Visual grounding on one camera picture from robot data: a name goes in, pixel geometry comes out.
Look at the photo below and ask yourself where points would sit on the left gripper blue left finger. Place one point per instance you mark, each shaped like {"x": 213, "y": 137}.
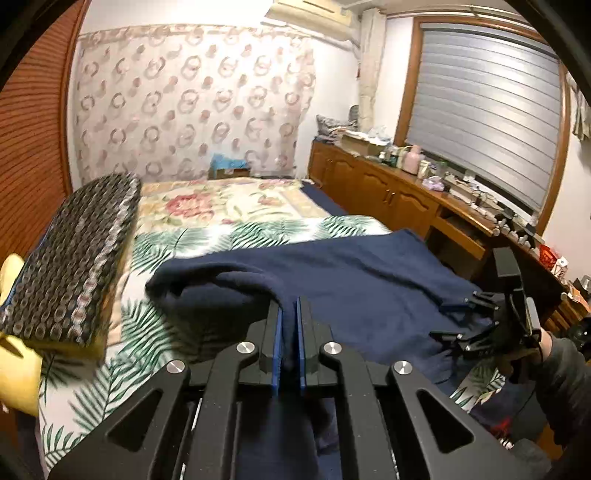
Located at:
{"x": 271, "y": 348}

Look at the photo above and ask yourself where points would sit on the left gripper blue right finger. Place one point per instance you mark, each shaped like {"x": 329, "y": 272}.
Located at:
{"x": 312, "y": 335}

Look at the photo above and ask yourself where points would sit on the navy blue printed t-shirt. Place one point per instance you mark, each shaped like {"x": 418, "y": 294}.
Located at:
{"x": 381, "y": 295}

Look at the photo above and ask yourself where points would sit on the person's right forearm grey sleeve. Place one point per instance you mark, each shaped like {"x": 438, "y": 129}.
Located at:
{"x": 563, "y": 391}

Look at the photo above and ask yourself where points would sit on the person's right hand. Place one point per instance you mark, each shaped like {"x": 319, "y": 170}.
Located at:
{"x": 521, "y": 366}

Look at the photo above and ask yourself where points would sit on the long wooden sideboard cabinet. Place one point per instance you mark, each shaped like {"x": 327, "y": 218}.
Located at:
{"x": 460, "y": 237}

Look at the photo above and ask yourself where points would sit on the palm leaf floral bedspread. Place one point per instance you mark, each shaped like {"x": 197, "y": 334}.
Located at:
{"x": 187, "y": 220}

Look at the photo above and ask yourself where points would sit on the purple small item on sideboard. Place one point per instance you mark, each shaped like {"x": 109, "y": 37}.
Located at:
{"x": 434, "y": 183}

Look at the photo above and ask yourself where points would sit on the cardboard box with blue cloth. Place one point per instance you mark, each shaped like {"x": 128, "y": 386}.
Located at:
{"x": 223, "y": 168}

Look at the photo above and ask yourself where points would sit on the pink bottle on sideboard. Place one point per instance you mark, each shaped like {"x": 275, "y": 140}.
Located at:
{"x": 412, "y": 160}

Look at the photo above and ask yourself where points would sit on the flat cardboard box on sideboard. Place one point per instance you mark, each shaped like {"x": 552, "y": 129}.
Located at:
{"x": 359, "y": 146}

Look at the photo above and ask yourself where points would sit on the folded patterned cloth pile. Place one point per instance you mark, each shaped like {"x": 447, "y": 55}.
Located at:
{"x": 330, "y": 130}

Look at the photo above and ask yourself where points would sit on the grey window roller blind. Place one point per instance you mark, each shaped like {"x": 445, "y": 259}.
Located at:
{"x": 489, "y": 101}

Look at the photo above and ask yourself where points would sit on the black circle-patterned folded cloth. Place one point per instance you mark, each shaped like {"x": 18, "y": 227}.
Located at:
{"x": 63, "y": 297}

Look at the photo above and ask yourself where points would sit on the circle-patterned sheer curtain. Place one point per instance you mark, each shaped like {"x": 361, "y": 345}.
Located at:
{"x": 163, "y": 101}

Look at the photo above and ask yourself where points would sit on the brown louvered wooden wardrobe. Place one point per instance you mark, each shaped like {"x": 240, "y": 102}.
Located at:
{"x": 35, "y": 174}

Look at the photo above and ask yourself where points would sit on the wall air conditioner unit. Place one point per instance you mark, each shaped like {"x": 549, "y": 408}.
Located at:
{"x": 326, "y": 17}

